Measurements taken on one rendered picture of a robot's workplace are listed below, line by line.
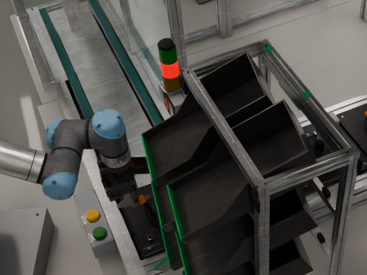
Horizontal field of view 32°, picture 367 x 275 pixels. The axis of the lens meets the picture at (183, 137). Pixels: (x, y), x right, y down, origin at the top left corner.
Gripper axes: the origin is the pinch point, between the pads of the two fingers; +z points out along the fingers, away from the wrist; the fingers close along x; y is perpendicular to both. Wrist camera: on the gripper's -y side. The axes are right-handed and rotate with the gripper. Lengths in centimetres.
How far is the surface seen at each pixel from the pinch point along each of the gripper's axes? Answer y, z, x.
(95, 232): 13.1, 8.8, -1.6
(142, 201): -1.7, -0.9, 1.0
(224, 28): -62, 15, -78
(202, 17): -60, 20, -95
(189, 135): -10, -49, 27
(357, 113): -79, 9, -9
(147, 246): 1.0, 9.0, 9.4
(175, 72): -21.5, -26.7, -16.7
